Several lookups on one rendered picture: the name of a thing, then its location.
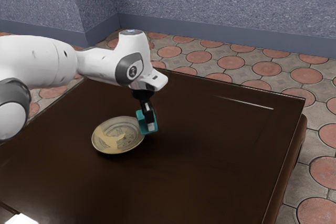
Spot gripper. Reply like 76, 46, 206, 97
132, 89, 157, 132

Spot cream patterned plate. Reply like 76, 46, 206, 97
91, 115, 145, 155

